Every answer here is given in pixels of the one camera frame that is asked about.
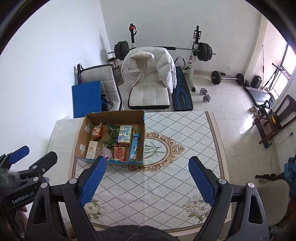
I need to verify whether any orange snack bag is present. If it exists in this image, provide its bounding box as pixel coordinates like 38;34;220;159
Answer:
92;123;103;140

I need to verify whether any long blue snack pack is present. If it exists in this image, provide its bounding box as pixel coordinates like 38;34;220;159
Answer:
128;131;140;161

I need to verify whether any white cream flat box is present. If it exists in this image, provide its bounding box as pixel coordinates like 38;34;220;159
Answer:
86;141;99;160

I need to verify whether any lilac rolled sock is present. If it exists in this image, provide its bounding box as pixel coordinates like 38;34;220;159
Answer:
101;145;113;161

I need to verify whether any patterned table cloth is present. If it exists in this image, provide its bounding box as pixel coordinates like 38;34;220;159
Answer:
85;111;229;235

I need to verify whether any red noodle packet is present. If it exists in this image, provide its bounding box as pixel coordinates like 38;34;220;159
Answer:
112;144;128;162

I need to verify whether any brown cardboard box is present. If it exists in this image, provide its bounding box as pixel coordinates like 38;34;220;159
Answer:
74;110;145;167

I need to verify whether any green snack bag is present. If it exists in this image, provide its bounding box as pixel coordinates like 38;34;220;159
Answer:
103;124;120;147

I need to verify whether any yellow blue carton box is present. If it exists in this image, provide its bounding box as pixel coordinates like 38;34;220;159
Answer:
117;126;133;146

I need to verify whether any blue board panel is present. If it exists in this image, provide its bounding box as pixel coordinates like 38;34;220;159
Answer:
72;81;102;118

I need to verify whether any dark wooden stool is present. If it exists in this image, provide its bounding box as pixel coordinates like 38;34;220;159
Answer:
252;95;295;149

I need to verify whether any chrome dumbbell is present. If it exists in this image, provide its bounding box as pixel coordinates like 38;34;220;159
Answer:
200;88;208;95
203;94;211;102

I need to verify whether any blue weight bench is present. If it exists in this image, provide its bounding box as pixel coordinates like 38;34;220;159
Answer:
171;67;194;111

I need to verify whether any long barbell on floor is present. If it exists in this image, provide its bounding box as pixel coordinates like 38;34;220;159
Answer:
210;71;245;85

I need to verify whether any white cushioned chair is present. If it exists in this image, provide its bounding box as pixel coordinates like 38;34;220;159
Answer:
128;84;170;110

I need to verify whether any barbell on rack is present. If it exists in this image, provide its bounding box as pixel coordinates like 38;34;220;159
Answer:
108;41;216;62

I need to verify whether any white puffer jacket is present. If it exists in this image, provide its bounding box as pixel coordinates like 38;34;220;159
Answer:
121;47;177;93

